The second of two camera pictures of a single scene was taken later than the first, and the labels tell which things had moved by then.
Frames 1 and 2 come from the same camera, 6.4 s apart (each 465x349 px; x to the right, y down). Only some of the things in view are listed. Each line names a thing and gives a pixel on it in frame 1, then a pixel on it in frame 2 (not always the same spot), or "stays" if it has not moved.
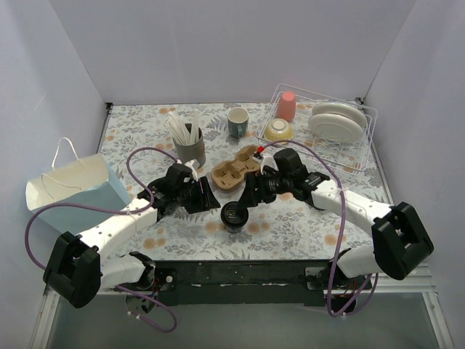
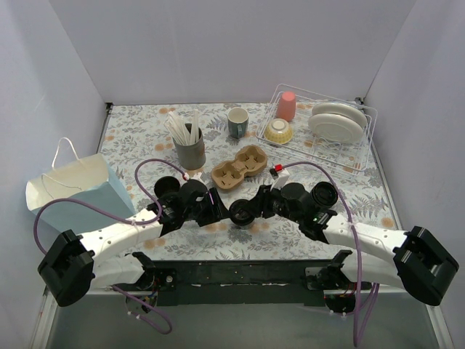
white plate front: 336,127 stays
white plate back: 342,109 stays
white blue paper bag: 86,181 stays
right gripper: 255,186 -> 264,198
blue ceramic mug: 237,118 stays
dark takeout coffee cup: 232,229 -> 242,221
